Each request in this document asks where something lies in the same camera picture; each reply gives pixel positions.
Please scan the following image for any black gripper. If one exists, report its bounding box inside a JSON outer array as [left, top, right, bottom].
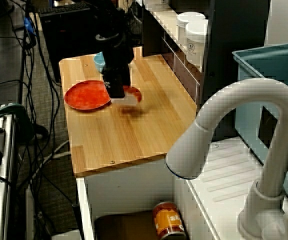
[[100, 36, 135, 99]]

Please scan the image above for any green clamp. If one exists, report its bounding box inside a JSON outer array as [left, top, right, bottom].
[[0, 102, 35, 141]]

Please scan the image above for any teal plastic bin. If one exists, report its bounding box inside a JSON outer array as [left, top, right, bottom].
[[231, 41, 288, 213]]

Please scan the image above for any brown cardboard sheet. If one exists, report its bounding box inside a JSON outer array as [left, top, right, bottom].
[[95, 209, 160, 240]]

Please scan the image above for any orange soup can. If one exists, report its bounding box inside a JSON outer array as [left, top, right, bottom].
[[151, 201, 187, 240]]

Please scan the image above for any dark grey upright panel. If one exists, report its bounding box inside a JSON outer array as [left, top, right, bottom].
[[200, 0, 271, 141]]

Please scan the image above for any white toy sink unit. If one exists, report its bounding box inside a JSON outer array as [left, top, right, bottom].
[[76, 136, 288, 240]]

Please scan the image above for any silver metal frame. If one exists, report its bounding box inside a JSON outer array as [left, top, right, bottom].
[[0, 113, 19, 240]]

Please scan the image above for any black computer tower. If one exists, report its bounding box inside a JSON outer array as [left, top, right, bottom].
[[38, 1, 93, 83]]

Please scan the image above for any plain white lidded jar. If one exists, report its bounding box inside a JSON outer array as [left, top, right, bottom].
[[175, 11, 207, 47]]

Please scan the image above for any light blue bowl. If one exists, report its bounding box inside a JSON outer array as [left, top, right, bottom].
[[93, 51, 107, 73]]

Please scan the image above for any grey toy faucet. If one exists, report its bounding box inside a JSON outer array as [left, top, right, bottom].
[[165, 77, 288, 240]]

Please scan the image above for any salmon sushi toy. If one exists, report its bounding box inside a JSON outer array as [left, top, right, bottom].
[[111, 85, 142, 106]]

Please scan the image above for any blue cable connector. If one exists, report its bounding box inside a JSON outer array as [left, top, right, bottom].
[[23, 16, 36, 36]]

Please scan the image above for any orange round plate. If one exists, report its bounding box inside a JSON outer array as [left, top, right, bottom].
[[64, 79, 111, 111]]

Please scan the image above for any cream shelf ledge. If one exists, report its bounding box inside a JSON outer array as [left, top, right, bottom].
[[146, 7, 205, 73]]

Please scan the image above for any white jar with print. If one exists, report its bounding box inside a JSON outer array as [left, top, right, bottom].
[[185, 19, 209, 67]]

